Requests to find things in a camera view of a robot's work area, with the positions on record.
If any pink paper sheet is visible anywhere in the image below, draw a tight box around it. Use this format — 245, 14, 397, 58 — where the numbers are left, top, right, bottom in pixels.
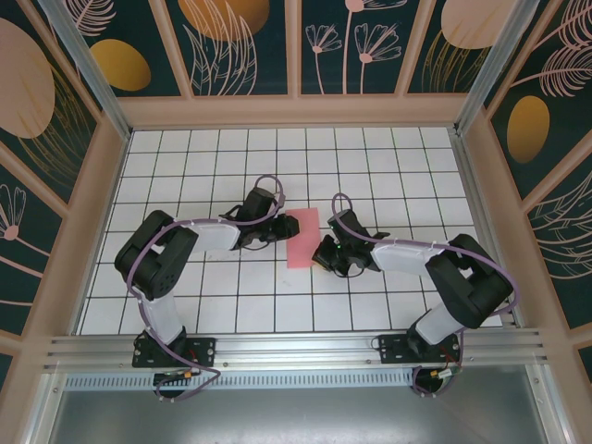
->
285, 207, 322, 270

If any grey metal sheet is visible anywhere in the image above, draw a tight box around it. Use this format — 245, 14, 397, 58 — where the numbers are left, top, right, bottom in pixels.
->
39, 387, 559, 444

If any aluminium mounting rail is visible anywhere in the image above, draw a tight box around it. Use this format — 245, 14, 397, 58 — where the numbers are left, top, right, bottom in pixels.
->
43, 327, 552, 372

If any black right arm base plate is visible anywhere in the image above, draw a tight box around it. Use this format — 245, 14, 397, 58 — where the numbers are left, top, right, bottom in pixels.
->
378, 333, 462, 364

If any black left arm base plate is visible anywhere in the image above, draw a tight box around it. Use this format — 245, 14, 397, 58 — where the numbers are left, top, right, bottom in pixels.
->
132, 336, 217, 369

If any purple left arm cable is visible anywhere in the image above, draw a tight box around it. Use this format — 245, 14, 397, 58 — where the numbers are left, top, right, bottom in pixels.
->
124, 174, 284, 404

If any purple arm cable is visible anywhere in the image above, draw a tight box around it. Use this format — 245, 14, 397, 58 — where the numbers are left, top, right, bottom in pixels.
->
124, 174, 284, 404
331, 191, 519, 400

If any aluminium side rail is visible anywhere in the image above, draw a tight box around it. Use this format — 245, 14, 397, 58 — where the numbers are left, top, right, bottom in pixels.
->
450, 129, 526, 329

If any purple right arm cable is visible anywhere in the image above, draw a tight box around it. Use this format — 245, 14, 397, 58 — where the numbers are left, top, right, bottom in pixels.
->
331, 191, 519, 400

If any yellow connector with wires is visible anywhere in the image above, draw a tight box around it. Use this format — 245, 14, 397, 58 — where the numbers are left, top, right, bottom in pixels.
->
154, 368, 196, 386
429, 367, 464, 383

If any aluminium corner post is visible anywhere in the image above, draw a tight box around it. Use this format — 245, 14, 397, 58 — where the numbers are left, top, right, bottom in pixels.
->
36, 0, 135, 142
452, 0, 555, 136

